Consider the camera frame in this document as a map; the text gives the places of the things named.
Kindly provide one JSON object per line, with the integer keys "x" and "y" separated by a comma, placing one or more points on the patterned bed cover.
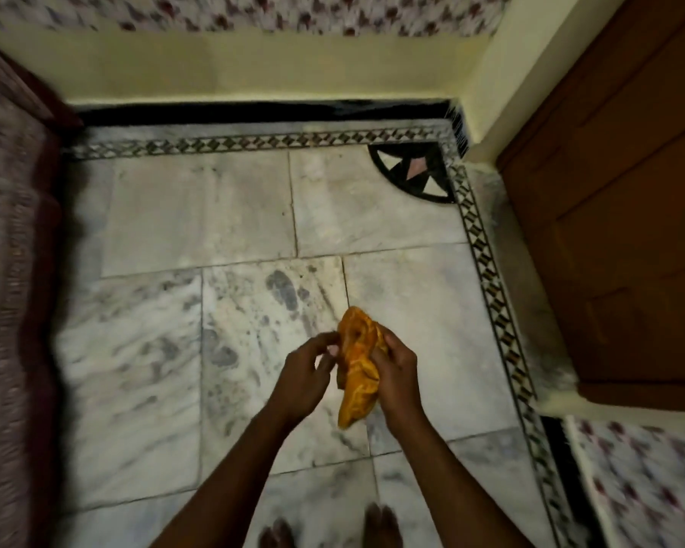
{"x": 11, "y": 302}

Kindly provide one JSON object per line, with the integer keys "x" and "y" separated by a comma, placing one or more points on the person's left foot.
{"x": 278, "y": 535}

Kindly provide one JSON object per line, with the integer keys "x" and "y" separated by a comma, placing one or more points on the person's left thumb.
{"x": 330, "y": 368}

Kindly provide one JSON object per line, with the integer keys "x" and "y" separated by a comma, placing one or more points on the brown wooden door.
{"x": 611, "y": 193}

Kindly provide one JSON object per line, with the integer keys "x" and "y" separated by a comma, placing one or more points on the person's right forearm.
{"x": 451, "y": 485}

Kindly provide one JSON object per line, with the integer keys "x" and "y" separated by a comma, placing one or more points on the person's right foot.
{"x": 382, "y": 527}

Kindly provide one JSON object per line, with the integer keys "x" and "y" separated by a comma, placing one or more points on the person's left hand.
{"x": 299, "y": 382}

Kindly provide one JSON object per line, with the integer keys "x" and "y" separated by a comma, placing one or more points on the person's right thumb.
{"x": 377, "y": 356}

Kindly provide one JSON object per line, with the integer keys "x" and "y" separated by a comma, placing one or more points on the person's right hand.
{"x": 397, "y": 382}

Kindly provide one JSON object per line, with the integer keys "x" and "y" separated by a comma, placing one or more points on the floral patterned fabric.
{"x": 645, "y": 485}

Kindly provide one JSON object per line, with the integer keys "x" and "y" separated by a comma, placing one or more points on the floral patterned curtain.
{"x": 251, "y": 11}

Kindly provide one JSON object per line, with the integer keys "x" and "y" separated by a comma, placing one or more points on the person's foot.
{"x": 278, "y": 535}
{"x": 382, "y": 527}

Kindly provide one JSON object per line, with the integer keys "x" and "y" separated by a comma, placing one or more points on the person's left forearm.
{"x": 228, "y": 485}

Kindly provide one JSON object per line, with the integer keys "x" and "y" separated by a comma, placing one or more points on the orange cloth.
{"x": 358, "y": 365}

